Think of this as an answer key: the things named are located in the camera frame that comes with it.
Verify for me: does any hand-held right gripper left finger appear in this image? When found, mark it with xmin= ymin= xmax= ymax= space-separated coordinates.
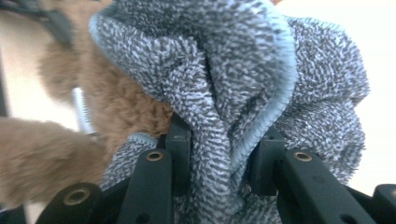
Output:
xmin=116 ymin=113 xmax=192 ymax=224

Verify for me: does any grey terry cloth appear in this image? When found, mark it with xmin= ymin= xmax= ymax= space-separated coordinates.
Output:
xmin=88 ymin=0 xmax=372 ymax=224

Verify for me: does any brown teddy bear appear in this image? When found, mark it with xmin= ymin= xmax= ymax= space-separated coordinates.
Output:
xmin=0 ymin=0 xmax=176 ymax=210

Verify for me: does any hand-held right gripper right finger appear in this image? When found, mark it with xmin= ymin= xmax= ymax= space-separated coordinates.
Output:
xmin=248 ymin=125 xmax=377 ymax=224

